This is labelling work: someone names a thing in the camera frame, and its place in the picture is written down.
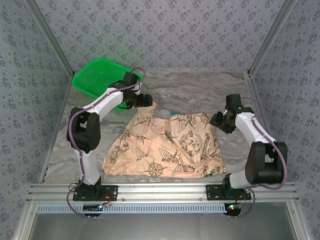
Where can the peach printed t-shirt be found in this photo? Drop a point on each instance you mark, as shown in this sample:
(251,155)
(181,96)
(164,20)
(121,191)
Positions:
(162,150)

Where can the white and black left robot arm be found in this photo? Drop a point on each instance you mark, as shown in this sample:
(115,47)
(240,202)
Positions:
(91,167)

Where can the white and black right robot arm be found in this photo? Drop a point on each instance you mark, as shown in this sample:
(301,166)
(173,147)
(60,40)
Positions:
(243,127)

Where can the teal folded t-shirt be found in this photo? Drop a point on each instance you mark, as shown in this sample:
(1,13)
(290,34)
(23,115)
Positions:
(175,113)

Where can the green plastic basket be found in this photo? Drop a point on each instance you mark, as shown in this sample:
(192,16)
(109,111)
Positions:
(95,75)

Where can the small circuit board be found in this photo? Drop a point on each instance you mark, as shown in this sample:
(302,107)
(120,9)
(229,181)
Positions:
(232,207)
(92,208)

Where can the grey metal panel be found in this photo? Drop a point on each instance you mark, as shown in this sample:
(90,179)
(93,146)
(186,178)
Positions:
(160,227)

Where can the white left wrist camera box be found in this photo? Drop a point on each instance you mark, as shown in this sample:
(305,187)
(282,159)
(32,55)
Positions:
(138,88)

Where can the aluminium table side rail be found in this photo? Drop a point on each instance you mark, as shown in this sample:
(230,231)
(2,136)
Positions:
(255,87)
(60,117)

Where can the aluminium frame post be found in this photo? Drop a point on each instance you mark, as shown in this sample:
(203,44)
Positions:
(271,37)
(51,37)

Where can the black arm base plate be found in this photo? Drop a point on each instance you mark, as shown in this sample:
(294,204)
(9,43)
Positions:
(112,190)
(212,192)

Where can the aluminium mounting rail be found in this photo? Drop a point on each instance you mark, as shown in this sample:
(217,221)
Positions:
(160,192)

